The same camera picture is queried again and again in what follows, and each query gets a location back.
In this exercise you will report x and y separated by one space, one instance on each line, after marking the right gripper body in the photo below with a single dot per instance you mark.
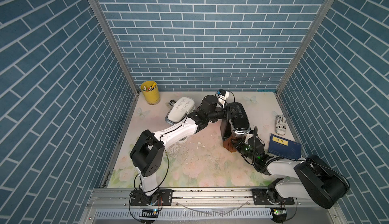
243 149

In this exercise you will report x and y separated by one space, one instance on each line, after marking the right metal corner post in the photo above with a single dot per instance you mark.
323 10

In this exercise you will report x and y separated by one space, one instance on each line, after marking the brown cloth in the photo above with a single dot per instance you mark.
229 144

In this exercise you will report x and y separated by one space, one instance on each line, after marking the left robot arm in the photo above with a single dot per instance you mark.
149 150

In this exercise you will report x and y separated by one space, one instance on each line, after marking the white coffee machine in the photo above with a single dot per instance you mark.
181 128

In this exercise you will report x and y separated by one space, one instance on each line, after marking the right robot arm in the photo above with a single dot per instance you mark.
309 178

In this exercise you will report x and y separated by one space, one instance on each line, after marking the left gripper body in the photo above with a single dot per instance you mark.
217 115

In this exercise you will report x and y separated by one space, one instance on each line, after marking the yellow pen cup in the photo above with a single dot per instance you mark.
150 92

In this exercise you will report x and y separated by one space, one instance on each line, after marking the black coffee machine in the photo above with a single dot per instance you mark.
235 122

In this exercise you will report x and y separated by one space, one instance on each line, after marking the left metal corner post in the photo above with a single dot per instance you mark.
112 42

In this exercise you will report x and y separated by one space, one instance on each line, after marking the metal corner post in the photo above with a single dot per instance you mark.
112 42
323 10

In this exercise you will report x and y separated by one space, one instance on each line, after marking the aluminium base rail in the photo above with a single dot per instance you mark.
241 205

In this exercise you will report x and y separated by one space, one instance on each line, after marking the blue book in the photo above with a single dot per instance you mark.
284 148

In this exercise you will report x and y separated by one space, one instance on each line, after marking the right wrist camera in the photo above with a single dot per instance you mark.
251 139

